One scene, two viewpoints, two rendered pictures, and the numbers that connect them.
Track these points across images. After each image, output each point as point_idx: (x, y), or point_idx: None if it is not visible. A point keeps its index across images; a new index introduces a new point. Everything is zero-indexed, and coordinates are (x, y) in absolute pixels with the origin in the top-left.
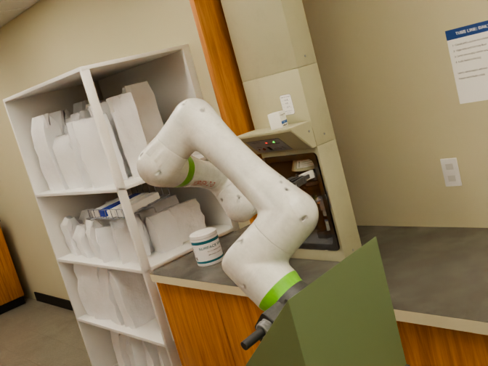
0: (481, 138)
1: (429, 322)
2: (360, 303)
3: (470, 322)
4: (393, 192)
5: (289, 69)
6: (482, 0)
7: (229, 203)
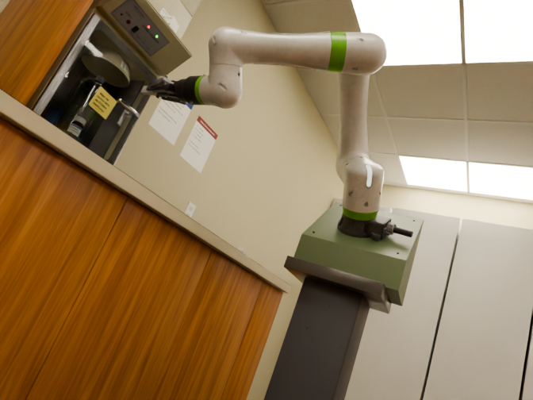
0: (143, 152)
1: (244, 261)
2: None
3: (260, 267)
4: None
5: (186, 8)
6: None
7: (242, 85)
